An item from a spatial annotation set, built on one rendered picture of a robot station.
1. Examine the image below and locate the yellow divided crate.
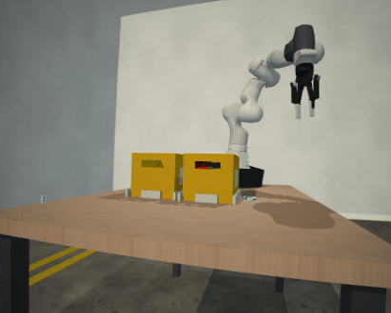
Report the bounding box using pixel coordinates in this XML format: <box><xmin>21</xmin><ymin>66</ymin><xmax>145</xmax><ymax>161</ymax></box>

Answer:
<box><xmin>182</xmin><ymin>154</ymin><xmax>239</xmax><ymax>204</ymax></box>
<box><xmin>130</xmin><ymin>153</ymin><xmax>184</xmax><ymax>200</ymax></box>

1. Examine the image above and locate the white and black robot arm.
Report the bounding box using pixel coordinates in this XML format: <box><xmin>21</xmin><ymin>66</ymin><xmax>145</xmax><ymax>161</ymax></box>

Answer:
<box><xmin>222</xmin><ymin>25</ymin><xmax>324</xmax><ymax>169</ymax></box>

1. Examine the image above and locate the white paper pick list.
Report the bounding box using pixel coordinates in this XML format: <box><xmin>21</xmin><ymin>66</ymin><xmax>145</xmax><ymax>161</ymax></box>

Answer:
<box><xmin>243</xmin><ymin>196</ymin><xmax>257</xmax><ymax>202</ymax></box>

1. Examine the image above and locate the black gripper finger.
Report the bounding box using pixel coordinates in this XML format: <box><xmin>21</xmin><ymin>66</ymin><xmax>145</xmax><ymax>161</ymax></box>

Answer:
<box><xmin>303</xmin><ymin>74</ymin><xmax>320</xmax><ymax>117</ymax></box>
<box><xmin>290</xmin><ymin>78</ymin><xmax>304</xmax><ymax>119</ymax></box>

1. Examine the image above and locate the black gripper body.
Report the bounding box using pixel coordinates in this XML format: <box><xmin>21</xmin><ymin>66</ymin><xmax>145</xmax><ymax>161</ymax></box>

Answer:
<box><xmin>295</xmin><ymin>62</ymin><xmax>314</xmax><ymax>87</ymax></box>

